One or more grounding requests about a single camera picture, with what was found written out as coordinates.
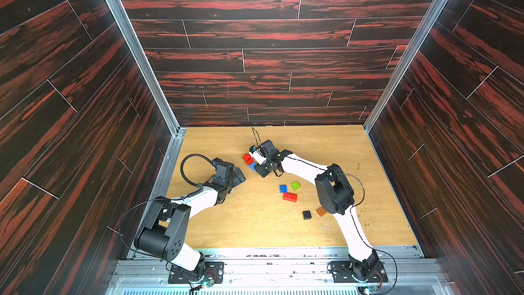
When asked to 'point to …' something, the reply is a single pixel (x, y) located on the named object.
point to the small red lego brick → (248, 159)
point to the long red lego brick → (290, 197)
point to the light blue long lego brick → (252, 166)
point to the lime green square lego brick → (295, 185)
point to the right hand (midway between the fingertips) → (263, 166)
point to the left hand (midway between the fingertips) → (237, 176)
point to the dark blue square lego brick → (283, 188)
